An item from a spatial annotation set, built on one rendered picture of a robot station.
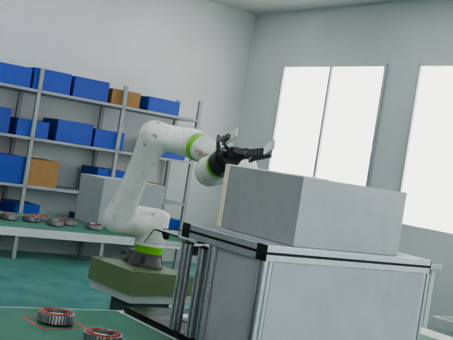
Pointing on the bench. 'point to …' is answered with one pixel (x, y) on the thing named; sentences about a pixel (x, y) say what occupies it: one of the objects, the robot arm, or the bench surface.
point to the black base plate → (158, 320)
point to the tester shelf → (233, 240)
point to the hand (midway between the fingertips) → (253, 139)
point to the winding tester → (311, 211)
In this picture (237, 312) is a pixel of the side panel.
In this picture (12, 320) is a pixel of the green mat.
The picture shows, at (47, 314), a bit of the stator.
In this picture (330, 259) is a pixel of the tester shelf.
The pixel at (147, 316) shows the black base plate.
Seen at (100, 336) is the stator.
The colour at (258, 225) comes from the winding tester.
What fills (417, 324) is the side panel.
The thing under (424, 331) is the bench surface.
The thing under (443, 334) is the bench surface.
